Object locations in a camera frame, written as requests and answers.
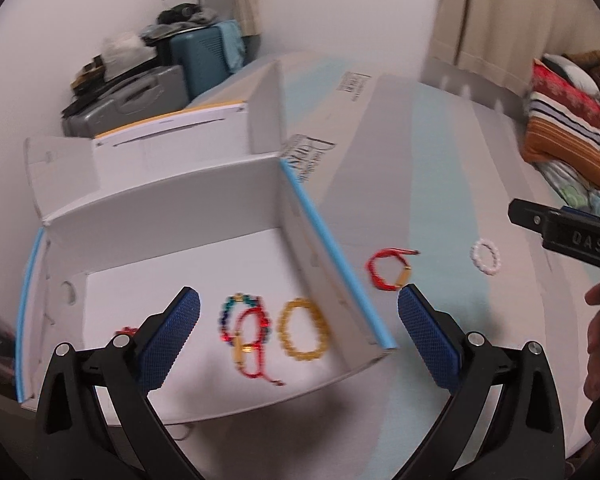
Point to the teal suitcase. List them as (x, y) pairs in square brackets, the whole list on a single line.
[(200, 60)]

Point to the white plastic bag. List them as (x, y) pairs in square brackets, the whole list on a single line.
[(125, 52)]

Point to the red patterned cloth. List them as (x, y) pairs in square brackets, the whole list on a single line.
[(560, 85)]

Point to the grey suitcase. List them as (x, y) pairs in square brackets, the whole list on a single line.
[(130, 100)]

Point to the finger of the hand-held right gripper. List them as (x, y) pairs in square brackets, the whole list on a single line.
[(582, 213), (527, 214)]

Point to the green floral quilt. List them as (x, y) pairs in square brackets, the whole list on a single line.
[(580, 190)]

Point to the black bag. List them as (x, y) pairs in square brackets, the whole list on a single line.
[(180, 12)]

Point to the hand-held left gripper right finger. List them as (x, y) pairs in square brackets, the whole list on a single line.
[(430, 340)]

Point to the dark clutter pile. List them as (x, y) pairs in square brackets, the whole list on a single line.
[(87, 75)]

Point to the plastic-wrapped mattress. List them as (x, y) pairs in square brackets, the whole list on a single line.
[(430, 160)]

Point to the white cardboard box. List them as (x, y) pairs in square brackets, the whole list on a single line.
[(180, 240)]

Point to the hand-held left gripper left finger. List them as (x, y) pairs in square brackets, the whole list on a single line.
[(172, 335)]

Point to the light blue cloth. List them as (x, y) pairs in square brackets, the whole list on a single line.
[(232, 45)]

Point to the wide beige curtain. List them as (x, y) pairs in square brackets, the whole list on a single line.
[(490, 10)]

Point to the striped folded blanket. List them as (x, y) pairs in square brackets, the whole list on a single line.
[(565, 135)]

